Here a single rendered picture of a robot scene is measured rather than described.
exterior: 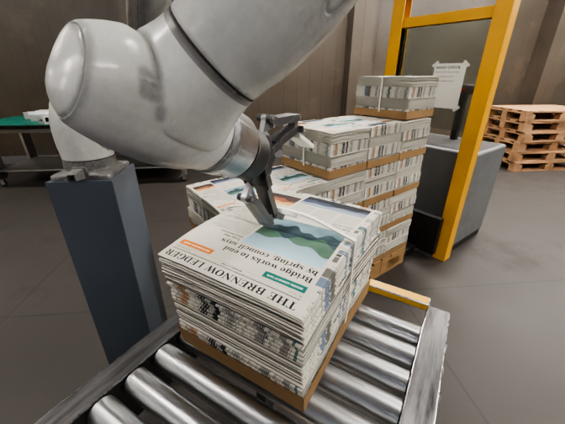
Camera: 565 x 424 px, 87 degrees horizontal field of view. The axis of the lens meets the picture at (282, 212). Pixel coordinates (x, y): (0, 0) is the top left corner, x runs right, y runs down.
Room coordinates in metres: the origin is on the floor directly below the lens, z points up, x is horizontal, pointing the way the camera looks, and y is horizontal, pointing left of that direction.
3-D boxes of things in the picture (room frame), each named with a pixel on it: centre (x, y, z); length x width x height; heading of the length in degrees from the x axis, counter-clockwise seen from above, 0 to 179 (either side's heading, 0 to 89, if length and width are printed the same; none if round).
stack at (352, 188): (1.53, -0.11, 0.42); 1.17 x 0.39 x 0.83; 127
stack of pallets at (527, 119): (4.66, -3.84, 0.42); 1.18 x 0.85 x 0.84; 96
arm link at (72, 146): (0.99, 0.64, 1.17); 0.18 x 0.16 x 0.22; 126
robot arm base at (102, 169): (0.97, 0.65, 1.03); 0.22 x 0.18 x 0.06; 6
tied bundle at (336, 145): (1.62, -0.22, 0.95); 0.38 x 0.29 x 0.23; 38
